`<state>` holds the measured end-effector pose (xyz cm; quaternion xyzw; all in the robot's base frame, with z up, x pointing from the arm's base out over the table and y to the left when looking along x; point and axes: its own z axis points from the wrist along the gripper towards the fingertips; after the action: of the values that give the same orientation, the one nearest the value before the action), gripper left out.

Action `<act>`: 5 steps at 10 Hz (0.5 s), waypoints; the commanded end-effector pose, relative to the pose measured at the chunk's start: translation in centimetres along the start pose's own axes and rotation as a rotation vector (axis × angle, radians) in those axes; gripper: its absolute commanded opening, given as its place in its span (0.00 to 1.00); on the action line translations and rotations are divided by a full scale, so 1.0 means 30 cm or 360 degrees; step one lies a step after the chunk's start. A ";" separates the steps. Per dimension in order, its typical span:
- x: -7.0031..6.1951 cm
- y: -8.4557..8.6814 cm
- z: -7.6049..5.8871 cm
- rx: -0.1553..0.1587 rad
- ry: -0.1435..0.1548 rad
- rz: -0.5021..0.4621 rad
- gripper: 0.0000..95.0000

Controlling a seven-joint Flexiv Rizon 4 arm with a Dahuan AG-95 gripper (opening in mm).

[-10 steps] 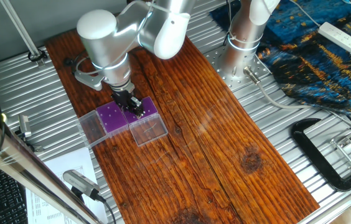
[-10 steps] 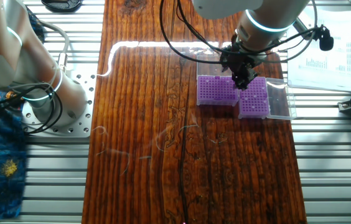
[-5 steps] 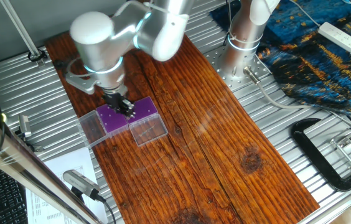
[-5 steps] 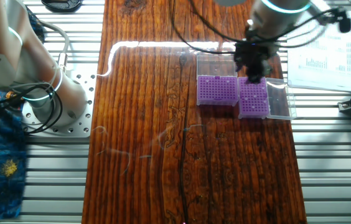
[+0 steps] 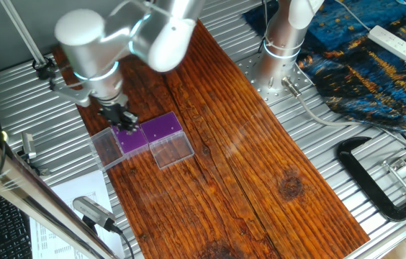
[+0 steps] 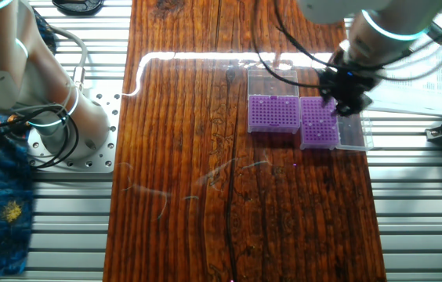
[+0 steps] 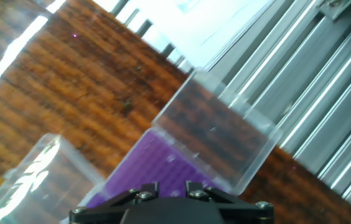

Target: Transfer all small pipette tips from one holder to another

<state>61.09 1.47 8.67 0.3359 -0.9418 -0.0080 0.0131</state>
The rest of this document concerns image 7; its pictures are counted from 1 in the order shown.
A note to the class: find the purple pipette tip box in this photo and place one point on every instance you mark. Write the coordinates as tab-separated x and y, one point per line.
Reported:
150	168
54	186

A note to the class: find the white printed paper sheet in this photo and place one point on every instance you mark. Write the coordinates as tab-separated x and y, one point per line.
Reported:
209	25

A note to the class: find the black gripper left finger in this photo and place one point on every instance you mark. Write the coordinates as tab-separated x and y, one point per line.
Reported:
107	208

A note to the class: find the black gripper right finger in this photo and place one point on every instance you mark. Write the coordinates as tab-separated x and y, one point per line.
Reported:
241	210

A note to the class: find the brown wooden board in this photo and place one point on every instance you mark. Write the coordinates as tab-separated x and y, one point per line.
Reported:
69	93

